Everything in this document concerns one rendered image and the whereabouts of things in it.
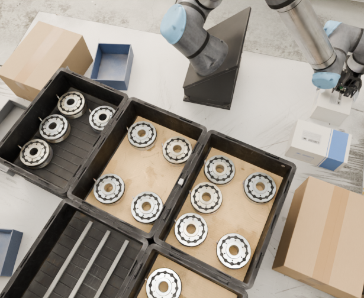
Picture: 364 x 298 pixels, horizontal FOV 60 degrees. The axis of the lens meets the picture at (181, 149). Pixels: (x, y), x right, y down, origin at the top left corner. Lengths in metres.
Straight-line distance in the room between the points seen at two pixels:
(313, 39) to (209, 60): 0.38
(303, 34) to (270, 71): 0.57
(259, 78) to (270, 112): 0.17
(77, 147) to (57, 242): 0.33
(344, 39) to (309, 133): 0.34
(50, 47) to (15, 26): 1.56
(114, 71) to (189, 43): 0.48
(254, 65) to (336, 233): 0.79
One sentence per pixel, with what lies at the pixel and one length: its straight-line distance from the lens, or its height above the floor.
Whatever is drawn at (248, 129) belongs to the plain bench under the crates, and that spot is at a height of 0.70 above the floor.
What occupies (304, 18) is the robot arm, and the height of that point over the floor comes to 1.25.
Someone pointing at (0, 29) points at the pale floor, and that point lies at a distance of 3.04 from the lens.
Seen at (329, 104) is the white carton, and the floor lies 0.79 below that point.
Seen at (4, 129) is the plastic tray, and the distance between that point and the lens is 1.51.
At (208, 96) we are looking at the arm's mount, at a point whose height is 0.76.
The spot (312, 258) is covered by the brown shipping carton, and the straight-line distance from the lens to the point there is 1.05.
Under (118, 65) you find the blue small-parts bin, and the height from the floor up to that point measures 0.70.
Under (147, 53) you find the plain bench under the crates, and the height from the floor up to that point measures 0.70.
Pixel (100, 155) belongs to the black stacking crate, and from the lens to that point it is 1.08.
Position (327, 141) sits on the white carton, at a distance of 1.27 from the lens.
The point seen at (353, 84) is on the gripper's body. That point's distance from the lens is 1.29.
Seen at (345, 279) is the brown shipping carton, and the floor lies 0.86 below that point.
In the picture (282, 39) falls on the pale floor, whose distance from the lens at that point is 2.61.
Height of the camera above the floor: 1.85
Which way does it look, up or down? 66 degrees down
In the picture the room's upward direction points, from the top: 5 degrees counter-clockwise
